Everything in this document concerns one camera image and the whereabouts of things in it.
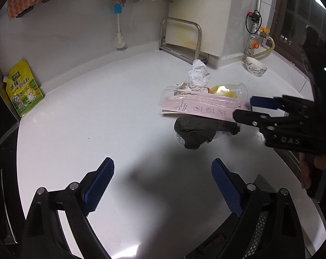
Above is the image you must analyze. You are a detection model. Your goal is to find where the pink toothbrush package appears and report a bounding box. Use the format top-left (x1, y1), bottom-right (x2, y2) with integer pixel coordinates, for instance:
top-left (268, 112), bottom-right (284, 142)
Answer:
top-left (158, 93), bottom-right (252, 122)

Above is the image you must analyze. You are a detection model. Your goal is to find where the grey mesh trash basket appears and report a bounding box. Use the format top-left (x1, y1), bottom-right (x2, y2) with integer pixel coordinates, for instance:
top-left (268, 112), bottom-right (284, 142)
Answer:
top-left (200, 210), bottom-right (269, 259)

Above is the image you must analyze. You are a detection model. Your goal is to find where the person's right hand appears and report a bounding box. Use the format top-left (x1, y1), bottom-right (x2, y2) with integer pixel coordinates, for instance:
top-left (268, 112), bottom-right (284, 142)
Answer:
top-left (299, 153), bottom-right (326, 190)

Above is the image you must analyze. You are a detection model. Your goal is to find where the white patterned bowl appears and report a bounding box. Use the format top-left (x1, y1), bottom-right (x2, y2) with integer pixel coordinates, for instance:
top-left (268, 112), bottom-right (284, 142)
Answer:
top-left (243, 57), bottom-right (268, 77)

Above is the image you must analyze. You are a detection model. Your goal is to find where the dark grey cloth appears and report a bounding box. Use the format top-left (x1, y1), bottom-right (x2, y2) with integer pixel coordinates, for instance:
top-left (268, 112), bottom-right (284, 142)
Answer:
top-left (174, 115), bottom-right (240, 150)

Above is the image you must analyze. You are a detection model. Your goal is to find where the gas valve pipe assembly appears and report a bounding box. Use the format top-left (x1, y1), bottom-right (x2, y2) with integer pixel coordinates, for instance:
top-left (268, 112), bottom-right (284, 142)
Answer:
top-left (244, 0), bottom-right (263, 55)

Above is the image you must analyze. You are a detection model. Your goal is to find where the crumpled white tissue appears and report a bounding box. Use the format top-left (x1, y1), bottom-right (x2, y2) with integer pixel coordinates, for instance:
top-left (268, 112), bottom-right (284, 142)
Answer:
top-left (176, 59), bottom-right (210, 93)

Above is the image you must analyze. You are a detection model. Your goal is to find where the steel cutting board rack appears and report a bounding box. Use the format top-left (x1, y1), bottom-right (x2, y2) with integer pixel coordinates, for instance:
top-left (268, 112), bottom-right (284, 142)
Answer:
top-left (158, 17), bottom-right (209, 64)

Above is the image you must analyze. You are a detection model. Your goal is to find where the white cutting board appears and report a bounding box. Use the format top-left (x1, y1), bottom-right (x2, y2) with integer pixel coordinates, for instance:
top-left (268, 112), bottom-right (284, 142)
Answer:
top-left (168, 0), bottom-right (231, 57)

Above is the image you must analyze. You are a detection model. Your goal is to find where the yellow green refill pouch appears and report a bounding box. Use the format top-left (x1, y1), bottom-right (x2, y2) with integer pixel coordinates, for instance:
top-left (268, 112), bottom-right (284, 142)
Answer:
top-left (6, 59), bottom-right (44, 118)

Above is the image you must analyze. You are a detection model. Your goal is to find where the yellow gas hose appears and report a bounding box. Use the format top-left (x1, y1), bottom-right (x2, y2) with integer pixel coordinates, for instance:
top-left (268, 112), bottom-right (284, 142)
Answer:
top-left (250, 36), bottom-right (275, 59)

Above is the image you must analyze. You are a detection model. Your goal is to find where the blue handled bottle brush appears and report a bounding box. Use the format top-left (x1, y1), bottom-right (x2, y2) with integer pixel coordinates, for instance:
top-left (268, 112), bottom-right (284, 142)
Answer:
top-left (113, 3), bottom-right (127, 50)

